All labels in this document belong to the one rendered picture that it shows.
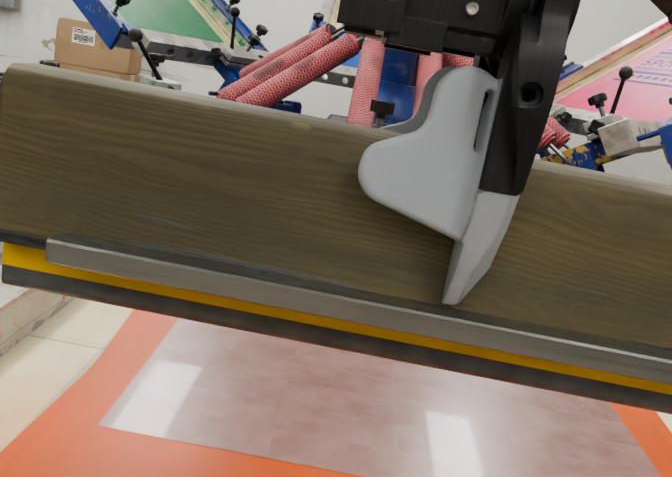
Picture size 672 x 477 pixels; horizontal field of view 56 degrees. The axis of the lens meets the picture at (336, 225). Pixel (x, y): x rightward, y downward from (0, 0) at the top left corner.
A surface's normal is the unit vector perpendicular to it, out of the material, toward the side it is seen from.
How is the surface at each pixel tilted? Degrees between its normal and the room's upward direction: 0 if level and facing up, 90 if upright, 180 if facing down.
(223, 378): 0
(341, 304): 90
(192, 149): 90
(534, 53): 79
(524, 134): 105
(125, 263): 90
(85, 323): 0
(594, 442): 0
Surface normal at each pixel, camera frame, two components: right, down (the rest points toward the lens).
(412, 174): -0.04, 0.15
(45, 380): 0.18, -0.95
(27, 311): 0.98, 0.18
